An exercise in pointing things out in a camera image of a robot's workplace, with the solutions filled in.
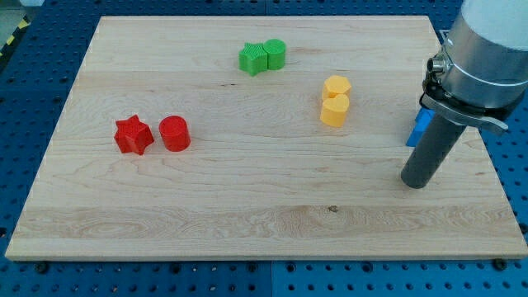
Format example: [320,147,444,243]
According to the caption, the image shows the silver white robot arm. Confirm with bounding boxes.
[421,0,527,134]

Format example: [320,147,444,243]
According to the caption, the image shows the green star block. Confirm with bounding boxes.
[238,43,268,76]

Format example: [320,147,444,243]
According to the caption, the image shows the red star block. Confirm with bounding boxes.
[114,115,154,155]

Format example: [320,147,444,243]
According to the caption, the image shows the wooden board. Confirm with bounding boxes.
[6,16,527,262]

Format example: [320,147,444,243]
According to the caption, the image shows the red cylinder block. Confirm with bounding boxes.
[158,115,191,152]

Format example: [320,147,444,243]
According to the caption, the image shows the yellow hexagon block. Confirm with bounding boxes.
[322,75,352,100]

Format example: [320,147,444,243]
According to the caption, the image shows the green cylinder block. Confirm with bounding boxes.
[263,39,286,70]

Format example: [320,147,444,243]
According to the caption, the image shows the blue block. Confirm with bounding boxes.
[406,107,435,147]

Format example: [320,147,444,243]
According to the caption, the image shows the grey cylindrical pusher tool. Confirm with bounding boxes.
[400,115,466,189]

